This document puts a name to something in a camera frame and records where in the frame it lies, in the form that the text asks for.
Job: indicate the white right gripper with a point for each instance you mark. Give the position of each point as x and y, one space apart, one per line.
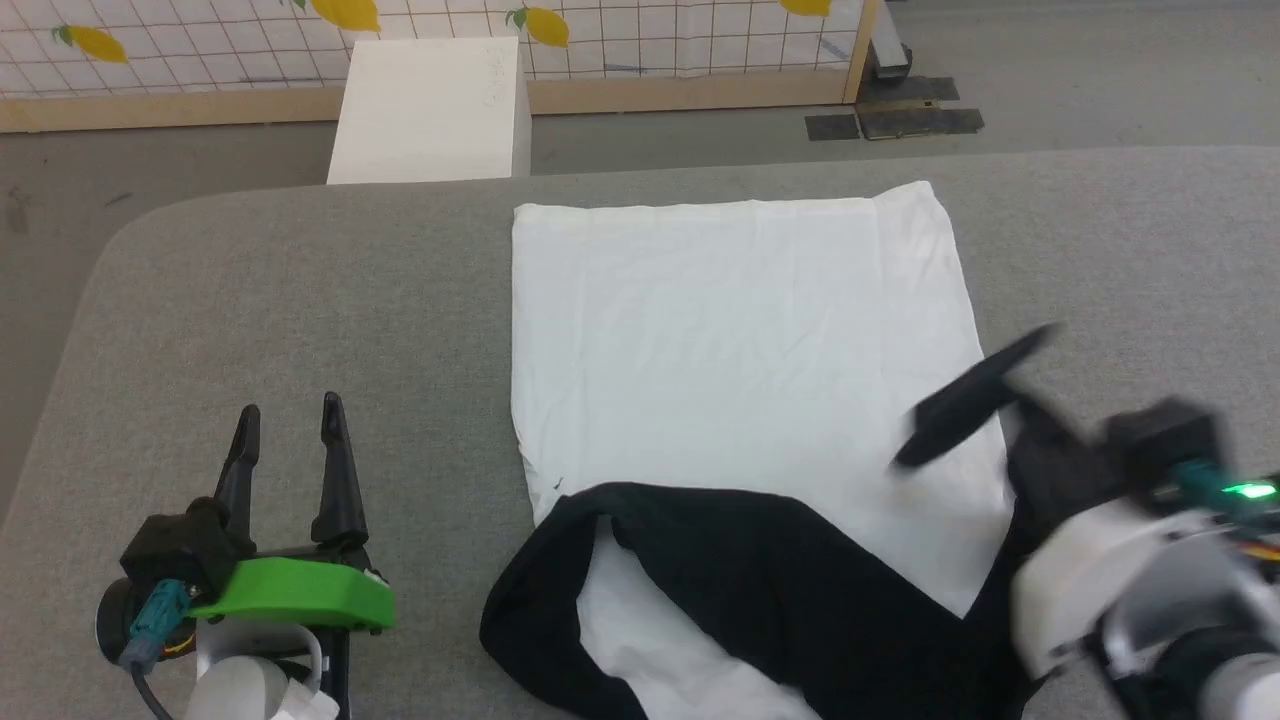
1100 570

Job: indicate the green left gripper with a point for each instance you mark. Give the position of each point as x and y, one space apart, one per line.
300 595

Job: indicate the white and black shirt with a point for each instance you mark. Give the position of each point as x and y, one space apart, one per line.
740 340

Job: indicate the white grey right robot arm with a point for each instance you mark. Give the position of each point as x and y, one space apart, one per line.
1200 650

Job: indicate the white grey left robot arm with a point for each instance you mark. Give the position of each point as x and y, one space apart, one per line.
250 680

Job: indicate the small black floor patch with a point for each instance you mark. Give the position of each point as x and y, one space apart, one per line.
833 127

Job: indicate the white box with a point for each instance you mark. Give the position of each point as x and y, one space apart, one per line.
430 110

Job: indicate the grey metal partition foot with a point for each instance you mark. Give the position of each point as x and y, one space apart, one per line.
890 55

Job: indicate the lemon-patterned grid screen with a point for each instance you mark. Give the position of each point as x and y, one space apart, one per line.
200 60

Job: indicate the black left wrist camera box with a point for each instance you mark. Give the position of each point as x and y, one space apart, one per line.
175 545

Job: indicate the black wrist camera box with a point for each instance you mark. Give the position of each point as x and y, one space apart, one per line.
1165 445
175 545

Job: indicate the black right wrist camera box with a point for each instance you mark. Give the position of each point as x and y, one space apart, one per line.
1165 445

